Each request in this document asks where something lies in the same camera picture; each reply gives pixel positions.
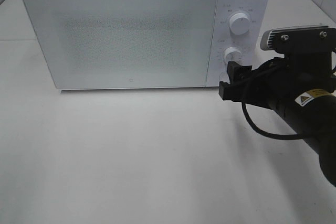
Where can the white microwave knob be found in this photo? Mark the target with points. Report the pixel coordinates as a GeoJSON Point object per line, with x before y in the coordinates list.
{"type": "Point", "coordinates": [239, 23]}
{"type": "Point", "coordinates": [232, 54]}

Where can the round white door button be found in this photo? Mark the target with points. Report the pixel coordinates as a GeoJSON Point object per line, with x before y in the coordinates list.
{"type": "Point", "coordinates": [223, 77]}

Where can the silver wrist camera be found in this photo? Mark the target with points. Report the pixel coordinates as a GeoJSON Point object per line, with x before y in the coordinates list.
{"type": "Point", "coordinates": [314, 40]}

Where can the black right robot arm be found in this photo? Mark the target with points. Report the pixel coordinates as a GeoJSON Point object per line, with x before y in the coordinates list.
{"type": "Point", "coordinates": [301, 95]}

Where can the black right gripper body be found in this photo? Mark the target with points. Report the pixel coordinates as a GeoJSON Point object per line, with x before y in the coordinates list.
{"type": "Point", "coordinates": [272, 85]}

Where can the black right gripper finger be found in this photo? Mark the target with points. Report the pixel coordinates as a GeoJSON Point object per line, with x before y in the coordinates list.
{"type": "Point", "coordinates": [232, 91]}
{"type": "Point", "coordinates": [238, 74]}

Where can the white microwave door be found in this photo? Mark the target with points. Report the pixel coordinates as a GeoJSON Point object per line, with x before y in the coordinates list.
{"type": "Point", "coordinates": [111, 44]}

